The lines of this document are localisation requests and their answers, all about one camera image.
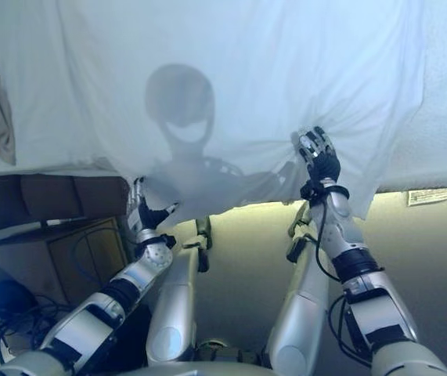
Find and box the silver right robot leg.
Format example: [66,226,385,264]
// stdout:
[265,199,330,374]

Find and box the silver left robot leg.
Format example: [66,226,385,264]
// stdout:
[146,215,215,366]

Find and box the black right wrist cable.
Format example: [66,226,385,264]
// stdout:
[311,190,366,370]

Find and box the silver robot torso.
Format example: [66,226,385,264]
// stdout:
[140,350,279,376]

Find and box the brown wooden nightstand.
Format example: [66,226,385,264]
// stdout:
[0,217,131,307]

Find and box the dark blue round object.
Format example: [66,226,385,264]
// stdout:
[0,279,37,315]

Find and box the white duvet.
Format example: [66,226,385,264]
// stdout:
[0,0,443,229]

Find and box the black power cable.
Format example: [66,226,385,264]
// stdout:
[0,299,72,354]

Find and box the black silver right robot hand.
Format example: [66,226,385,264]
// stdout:
[295,125,343,185]

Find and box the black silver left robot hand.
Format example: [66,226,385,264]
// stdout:
[126,176,182,237]

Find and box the silver robot leg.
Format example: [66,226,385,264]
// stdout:
[146,215,215,366]
[265,199,330,374]

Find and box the white printed label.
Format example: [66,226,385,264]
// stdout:
[406,186,447,208]

